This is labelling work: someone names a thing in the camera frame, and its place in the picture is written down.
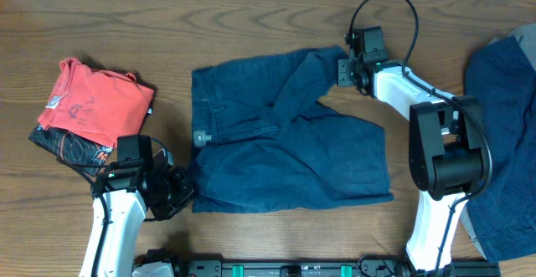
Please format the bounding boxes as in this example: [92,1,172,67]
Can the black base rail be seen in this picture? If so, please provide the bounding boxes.
[132,249,502,277]

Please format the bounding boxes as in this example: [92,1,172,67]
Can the grey garment at right edge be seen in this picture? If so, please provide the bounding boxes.
[486,23,535,76]

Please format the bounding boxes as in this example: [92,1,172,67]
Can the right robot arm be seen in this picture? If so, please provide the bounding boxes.
[337,58,492,276]

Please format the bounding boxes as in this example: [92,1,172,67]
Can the dark blue denim shorts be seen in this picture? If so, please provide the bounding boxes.
[189,46,393,213]

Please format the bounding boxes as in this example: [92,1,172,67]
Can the dark blue garment pile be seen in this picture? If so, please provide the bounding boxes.
[465,47,535,262]

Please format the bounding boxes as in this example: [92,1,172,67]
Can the folded black orange-print garment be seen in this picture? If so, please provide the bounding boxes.
[28,125,113,177]

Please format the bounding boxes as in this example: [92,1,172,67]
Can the folded orange t-shirt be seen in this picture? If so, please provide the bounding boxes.
[38,58,154,147]

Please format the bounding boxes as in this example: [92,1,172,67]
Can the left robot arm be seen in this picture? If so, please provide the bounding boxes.
[79,164,195,276]

